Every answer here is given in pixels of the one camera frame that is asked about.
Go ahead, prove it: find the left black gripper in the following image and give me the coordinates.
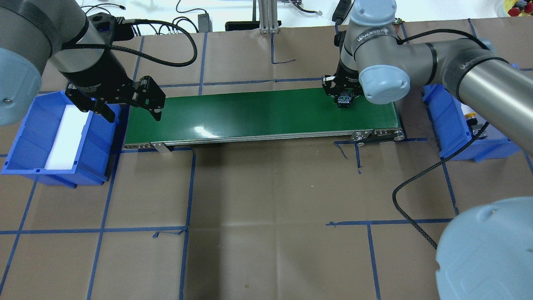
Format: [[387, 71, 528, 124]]
[[65, 44, 166, 123]]

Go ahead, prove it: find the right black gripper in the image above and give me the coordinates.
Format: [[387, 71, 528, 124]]
[[321, 61, 364, 100]]

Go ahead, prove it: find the red push button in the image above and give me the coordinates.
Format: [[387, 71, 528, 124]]
[[336, 93, 354, 108]]

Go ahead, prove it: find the yellow push button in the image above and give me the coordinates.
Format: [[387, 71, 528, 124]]
[[463, 108, 478, 127]]

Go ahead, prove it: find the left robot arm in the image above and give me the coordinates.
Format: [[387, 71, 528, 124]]
[[0, 0, 166, 126]]

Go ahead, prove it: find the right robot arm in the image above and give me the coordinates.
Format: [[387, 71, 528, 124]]
[[322, 0, 533, 300]]

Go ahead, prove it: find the yellow tray of buttons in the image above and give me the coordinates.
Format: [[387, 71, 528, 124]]
[[502, 0, 533, 17]]

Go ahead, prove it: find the green conveyor belt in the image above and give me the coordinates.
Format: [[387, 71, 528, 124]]
[[123, 88, 405, 150]]

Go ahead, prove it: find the white foam in left bin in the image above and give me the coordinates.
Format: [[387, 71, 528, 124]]
[[44, 104, 89, 170]]

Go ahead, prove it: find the black power adapter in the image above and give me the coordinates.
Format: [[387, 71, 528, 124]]
[[197, 13, 213, 33]]

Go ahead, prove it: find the right blue bin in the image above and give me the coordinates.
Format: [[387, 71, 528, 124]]
[[423, 84, 521, 162]]

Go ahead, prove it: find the brown paper table cover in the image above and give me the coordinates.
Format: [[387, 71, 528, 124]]
[[0, 19, 533, 300]]

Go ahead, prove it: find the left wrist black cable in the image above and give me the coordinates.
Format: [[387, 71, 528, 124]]
[[62, 19, 198, 68]]

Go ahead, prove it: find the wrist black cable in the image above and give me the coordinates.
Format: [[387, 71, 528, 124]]
[[391, 121, 490, 250], [62, 19, 198, 68]]

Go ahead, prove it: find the aluminium frame post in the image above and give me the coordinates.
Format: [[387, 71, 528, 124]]
[[257, 0, 279, 34]]

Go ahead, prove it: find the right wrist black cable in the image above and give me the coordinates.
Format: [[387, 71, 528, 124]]
[[391, 121, 490, 250]]

